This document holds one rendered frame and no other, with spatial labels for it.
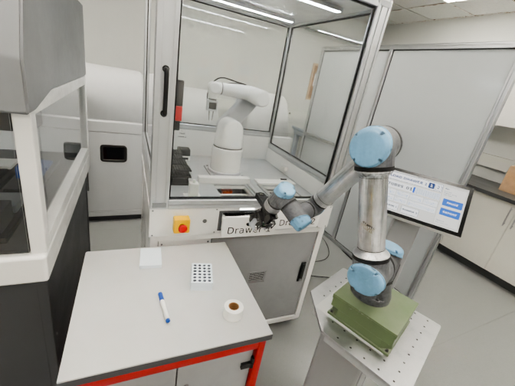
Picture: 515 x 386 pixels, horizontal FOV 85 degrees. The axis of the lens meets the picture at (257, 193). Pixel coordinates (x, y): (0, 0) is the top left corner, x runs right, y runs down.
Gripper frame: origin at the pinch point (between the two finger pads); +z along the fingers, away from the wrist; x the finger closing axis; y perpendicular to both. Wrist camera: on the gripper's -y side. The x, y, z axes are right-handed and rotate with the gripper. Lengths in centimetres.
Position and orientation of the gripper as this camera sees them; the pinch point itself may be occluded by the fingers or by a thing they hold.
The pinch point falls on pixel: (254, 223)
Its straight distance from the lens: 137.3
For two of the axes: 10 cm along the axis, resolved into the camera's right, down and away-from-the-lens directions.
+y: 2.2, 8.5, -4.7
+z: -3.6, 5.2, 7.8
